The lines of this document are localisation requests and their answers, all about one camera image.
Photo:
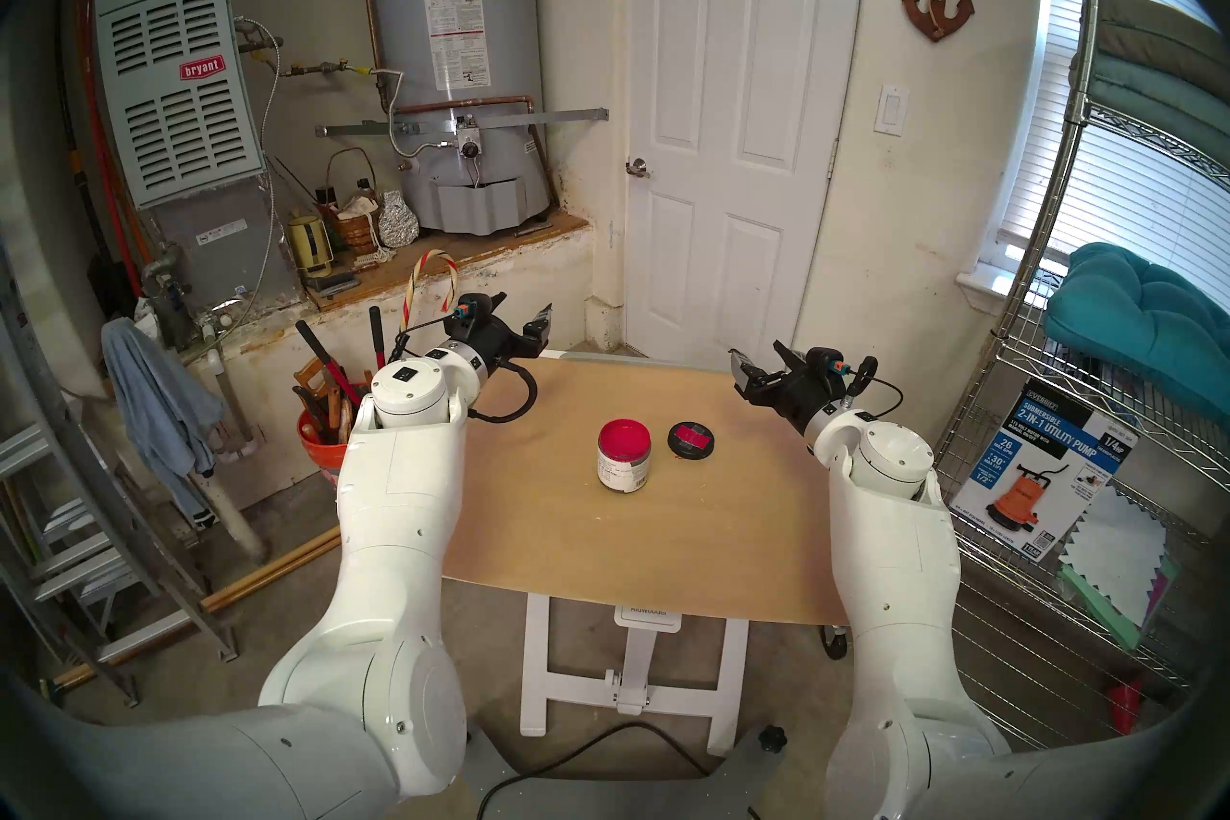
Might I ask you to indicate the wicker basket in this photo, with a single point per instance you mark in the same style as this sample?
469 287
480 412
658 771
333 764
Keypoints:
356 230

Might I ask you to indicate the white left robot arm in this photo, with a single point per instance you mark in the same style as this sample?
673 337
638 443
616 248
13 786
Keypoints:
394 559

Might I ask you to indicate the yellow metal can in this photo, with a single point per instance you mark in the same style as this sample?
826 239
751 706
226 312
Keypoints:
309 244

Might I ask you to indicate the grey-green folded cushion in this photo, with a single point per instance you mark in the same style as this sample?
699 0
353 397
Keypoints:
1143 97

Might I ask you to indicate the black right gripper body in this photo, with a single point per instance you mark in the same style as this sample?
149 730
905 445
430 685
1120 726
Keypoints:
798 395

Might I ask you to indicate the olive folded cushion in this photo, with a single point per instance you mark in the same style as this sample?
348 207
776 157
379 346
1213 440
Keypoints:
1163 30

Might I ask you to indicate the grey Bryant furnace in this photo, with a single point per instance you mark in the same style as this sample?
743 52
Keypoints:
178 107

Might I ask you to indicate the wooden pole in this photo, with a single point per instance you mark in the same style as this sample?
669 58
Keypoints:
274 568

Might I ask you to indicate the red yellow striped hoop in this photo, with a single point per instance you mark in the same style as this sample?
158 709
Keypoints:
450 275

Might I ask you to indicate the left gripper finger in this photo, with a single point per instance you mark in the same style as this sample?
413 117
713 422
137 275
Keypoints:
495 301
538 326

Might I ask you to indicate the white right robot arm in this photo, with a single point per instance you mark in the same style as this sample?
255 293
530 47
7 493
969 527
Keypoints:
894 597

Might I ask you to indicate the blue hanging cloth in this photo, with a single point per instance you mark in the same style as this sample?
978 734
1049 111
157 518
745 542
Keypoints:
159 415

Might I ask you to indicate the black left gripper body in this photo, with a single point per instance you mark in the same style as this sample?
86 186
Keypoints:
500 338

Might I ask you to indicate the white paint jar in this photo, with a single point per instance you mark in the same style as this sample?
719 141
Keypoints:
624 455

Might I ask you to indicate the white PVC pipe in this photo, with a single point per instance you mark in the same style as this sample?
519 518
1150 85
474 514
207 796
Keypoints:
235 525

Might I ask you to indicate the white zigzag edged paper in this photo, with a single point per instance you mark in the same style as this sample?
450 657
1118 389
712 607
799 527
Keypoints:
1119 549

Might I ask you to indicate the black jar lid red tape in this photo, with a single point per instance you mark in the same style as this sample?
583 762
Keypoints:
691 440

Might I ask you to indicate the white light switch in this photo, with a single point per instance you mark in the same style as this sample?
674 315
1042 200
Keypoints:
892 110

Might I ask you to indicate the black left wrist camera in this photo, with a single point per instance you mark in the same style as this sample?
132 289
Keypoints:
473 309

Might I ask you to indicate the aluminium ladder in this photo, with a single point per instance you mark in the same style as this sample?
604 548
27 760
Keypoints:
67 539

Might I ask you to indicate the teal tufted cushion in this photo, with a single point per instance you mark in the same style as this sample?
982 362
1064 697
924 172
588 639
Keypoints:
1143 318

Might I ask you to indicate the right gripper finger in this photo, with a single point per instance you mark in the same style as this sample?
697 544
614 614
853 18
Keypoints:
742 374
790 357

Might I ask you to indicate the small red plastic item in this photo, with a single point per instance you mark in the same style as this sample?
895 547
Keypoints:
1124 708

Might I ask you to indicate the grey water heater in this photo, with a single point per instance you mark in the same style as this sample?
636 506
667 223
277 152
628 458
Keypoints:
452 59

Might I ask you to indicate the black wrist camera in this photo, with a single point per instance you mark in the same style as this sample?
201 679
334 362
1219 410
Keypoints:
826 371
473 309

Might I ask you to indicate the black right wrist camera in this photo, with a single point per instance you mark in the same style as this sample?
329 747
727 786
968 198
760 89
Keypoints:
826 371

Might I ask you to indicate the foil wrapped bundle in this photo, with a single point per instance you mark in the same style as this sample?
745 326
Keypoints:
397 222

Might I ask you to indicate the utility pump box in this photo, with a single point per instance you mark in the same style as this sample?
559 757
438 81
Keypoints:
1047 472

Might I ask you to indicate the white window blind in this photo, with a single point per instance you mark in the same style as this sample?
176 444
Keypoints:
1134 203

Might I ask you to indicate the white panel door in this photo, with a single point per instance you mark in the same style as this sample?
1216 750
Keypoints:
740 107

